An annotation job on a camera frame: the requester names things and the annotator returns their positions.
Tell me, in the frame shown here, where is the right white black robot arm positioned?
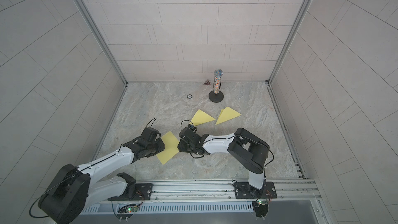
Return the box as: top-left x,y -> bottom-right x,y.
178,124 -> 271,190

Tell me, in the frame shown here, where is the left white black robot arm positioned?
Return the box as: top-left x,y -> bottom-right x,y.
34,138 -> 165,224

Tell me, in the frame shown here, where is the colourful tube on black stand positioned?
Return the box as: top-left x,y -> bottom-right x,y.
208,68 -> 224,103

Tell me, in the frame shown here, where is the left controller circuit board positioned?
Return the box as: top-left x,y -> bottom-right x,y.
117,204 -> 140,219

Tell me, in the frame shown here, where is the controller circuit board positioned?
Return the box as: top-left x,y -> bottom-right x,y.
252,201 -> 269,218
117,204 -> 140,219

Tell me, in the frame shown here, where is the right controller circuit board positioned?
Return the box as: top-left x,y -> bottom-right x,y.
252,201 -> 269,218

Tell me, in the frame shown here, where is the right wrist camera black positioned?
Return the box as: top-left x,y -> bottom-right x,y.
187,124 -> 198,133

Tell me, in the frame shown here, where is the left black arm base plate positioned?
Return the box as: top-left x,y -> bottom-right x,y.
108,184 -> 153,201

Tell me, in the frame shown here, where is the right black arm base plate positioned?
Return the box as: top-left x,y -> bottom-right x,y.
231,180 -> 277,200

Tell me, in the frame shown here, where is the aluminium mounting rail frame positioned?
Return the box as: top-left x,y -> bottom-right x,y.
60,178 -> 322,206

